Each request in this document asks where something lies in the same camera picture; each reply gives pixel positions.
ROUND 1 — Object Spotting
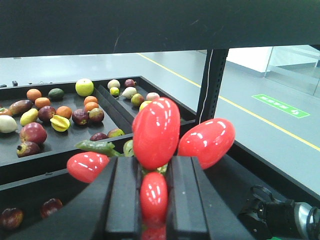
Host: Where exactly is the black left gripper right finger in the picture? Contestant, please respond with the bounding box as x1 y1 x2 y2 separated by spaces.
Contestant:
166 156 253 240

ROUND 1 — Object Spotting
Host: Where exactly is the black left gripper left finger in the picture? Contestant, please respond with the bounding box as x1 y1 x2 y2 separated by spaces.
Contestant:
9 157 142 240

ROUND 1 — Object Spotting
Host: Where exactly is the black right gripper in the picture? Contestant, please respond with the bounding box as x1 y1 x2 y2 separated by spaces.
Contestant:
238 185 320 240

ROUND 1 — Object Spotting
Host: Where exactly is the red cherry tomato bunch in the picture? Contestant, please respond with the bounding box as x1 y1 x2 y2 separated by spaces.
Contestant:
66 96 236 240

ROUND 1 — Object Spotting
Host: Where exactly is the yellow star fruit centre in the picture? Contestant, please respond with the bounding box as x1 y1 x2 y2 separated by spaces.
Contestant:
50 115 71 133

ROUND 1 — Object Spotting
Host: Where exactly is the dark red apple right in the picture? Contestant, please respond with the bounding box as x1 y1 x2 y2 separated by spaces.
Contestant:
39 198 63 219

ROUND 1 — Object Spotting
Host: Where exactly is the dark red apple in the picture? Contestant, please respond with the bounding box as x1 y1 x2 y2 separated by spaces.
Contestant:
0 208 24 231
39 198 63 219

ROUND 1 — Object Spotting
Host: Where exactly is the dark red apple left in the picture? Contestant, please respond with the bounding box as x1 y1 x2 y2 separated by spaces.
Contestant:
0 208 24 231

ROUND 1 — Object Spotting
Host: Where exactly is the large red apple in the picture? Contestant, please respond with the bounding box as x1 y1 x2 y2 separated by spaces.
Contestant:
19 122 48 145

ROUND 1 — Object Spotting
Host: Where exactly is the yellow green pomelo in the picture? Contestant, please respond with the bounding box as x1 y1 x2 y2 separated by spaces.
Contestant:
75 78 94 97

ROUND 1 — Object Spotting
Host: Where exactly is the green avocado back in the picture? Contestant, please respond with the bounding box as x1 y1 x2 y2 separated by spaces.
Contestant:
48 88 65 101

